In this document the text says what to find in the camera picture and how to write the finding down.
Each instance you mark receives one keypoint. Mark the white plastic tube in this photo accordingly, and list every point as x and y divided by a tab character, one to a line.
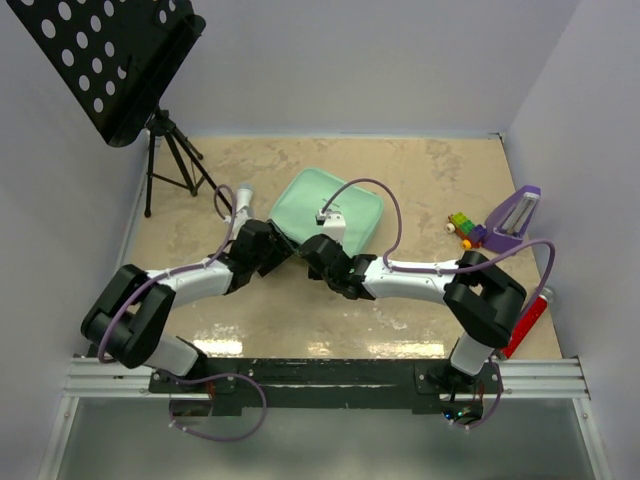
243	198

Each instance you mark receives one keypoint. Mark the purple metronome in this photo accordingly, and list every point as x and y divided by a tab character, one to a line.
506	225

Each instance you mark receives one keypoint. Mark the black music stand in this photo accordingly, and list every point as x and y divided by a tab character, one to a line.
118	58

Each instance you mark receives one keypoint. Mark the colourful toy car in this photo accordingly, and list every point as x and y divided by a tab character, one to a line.
471	235

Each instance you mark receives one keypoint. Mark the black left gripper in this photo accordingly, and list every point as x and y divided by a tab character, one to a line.
281	248

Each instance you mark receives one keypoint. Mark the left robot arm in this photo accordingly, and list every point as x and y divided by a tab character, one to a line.
127	321

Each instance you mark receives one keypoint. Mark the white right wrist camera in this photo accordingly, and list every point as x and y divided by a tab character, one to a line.
332	223

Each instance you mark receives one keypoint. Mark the aluminium rail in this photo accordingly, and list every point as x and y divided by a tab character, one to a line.
522	379

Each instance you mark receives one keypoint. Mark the red silver flashlight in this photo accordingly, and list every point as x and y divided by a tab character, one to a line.
525	325

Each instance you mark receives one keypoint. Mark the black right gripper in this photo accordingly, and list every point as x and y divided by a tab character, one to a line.
313	275

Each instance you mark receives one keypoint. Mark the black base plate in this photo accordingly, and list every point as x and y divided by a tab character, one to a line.
228	386

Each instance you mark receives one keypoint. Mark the mint green medicine case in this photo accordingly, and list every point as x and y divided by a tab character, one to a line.
295	210

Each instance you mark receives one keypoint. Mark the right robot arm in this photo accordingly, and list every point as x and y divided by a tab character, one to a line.
484	299

